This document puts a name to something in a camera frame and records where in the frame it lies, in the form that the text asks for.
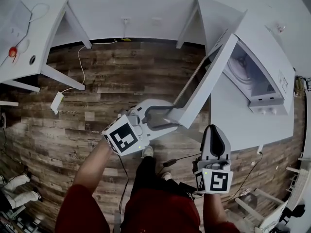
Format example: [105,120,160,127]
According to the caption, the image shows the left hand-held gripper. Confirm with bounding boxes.
[101,99,180,157]

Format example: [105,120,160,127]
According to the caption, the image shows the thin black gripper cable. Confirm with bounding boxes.
[118,154,129,212]

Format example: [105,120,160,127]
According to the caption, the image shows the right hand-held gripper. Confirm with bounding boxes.
[193,124,234,194]

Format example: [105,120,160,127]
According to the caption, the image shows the white looped cable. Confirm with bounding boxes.
[14,3,51,49]

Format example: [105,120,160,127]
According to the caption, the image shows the clear glass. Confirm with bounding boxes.
[265,20,287,34]

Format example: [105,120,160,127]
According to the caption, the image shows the person's red shirt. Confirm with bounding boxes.
[54,183,242,233]

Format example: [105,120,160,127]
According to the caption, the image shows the white microwave door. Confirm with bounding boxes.
[167,29,238,130]

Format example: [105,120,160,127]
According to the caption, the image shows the long black floor cable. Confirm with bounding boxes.
[223,151,263,202]

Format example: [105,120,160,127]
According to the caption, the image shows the white microwave body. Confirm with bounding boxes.
[223,34,296,117]

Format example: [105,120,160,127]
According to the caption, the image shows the white power adapter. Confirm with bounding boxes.
[50,92,65,115]

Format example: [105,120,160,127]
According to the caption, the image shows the black waist pack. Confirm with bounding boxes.
[179,182,204,199]

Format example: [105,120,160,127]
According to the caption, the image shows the white slatted chair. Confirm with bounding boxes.
[285,151,311,212]

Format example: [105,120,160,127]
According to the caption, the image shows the large white table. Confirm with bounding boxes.
[176,0,296,155]

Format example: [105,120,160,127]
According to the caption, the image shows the white stool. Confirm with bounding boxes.
[233,187,286,226]

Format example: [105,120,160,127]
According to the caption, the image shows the white floor cable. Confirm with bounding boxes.
[62,20,127,95]

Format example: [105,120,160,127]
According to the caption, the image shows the white table with round hole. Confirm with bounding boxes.
[0,0,92,93]

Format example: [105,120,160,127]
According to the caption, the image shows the person's left forearm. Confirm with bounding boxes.
[72,139,120,193]

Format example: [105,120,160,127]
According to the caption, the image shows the person's black trousers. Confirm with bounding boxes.
[130,155,187,205]

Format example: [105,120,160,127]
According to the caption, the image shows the person's right forearm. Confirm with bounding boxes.
[202,192,232,227]

